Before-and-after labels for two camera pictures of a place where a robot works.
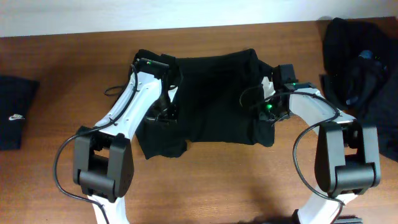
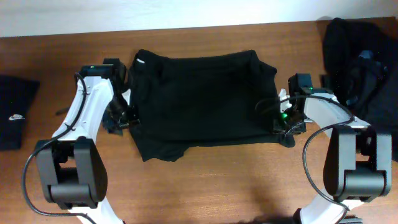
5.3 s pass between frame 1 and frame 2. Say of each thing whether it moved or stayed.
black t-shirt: stayed
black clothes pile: stayed
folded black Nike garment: stayed
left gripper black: moved
